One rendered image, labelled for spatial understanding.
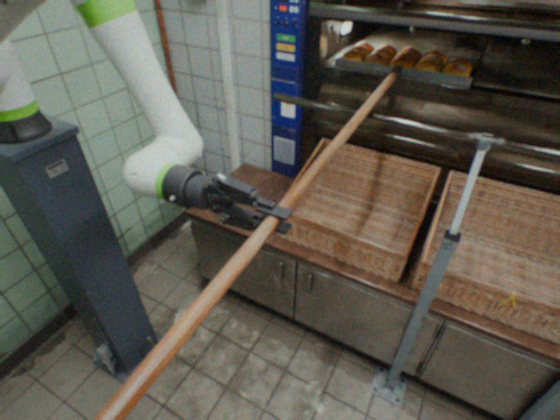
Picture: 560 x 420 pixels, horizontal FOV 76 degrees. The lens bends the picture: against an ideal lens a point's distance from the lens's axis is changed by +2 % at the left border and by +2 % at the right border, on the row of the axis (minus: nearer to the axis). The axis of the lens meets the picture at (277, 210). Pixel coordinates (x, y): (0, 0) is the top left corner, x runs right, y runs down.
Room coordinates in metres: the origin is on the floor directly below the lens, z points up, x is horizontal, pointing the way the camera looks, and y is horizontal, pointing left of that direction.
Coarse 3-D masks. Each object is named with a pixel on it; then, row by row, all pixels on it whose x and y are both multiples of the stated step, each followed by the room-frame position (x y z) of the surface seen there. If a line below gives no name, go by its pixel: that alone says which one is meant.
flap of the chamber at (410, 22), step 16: (320, 16) 1.45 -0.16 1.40; (336, 16) 1.42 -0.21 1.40; (352, 16) 1.40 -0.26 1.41; (368, 16) 1.37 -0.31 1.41; (384, 16) 1.34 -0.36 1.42; (480, 32) 1.20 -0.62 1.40; (496, 32) 1.18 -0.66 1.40; (512, 32) 1.16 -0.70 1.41; (528, 32) 1.14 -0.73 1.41; (544, 32) 1.12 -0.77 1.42
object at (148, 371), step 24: (360, 120) 1.00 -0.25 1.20; (336, 144) 0.84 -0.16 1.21; (312, 168) 0.72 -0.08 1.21; (288, 192) 0.63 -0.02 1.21; (264, 240) 0.48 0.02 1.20; (240, 264) 0.42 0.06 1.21; (216, 288) 0.36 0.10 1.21; (192, 312) 0.32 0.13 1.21; (168, 336) 0.28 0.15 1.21; (144, 360) 0.24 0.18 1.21; (168, 360) 0.25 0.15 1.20; (144, 384) 0.21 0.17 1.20; (120, 408) 0.18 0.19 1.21
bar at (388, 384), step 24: (288, 96) 1.27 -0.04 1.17; (384, 120) 1.09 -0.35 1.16; (408, 120) 1.06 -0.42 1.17; (480, 144) 0.94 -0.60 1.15; (504, 144) 0.92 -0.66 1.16; (528, 144) 0.90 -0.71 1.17; (456, 216) 0.80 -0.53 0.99; (456, 240) 0.74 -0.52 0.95; (432, 264) 0.76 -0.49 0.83; (432, 288) 0.74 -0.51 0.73; (408, 336) 0.75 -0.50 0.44; (384, 384) 0.76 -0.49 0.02; (552, 408) 0.51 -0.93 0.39
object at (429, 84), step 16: (320, 64) 1.62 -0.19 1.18; (368, 80) 1.50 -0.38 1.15; (384, 80) 1.47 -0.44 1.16; (400, 80) 1.44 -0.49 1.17; (416, 80) 1.41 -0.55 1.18; (432, 80) 1.41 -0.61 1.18; (448, 96) 1.34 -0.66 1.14; (464, 96) 1.32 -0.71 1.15; (480, 96) 1.29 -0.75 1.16; (496, 96) 1.27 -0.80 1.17; (512, 96) 1.25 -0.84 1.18; (528, 96) 1.24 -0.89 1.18; (544, 96) 1.24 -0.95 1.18; (544, 112) 1.19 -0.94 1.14
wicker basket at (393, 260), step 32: (352, 160) 1.46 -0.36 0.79; (320, 192) 1.47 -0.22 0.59; (352, 192) 1.40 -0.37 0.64; (384, 192) 1.34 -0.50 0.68; (416, 192) 1.29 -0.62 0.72; (320, 224) 1.07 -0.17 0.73; (352, 224) 1.22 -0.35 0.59; (384, 224) 1.22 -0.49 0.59; (416, 224) 1.02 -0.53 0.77; (352, 256) 0.98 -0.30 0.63; (384, 256) 0.92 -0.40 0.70
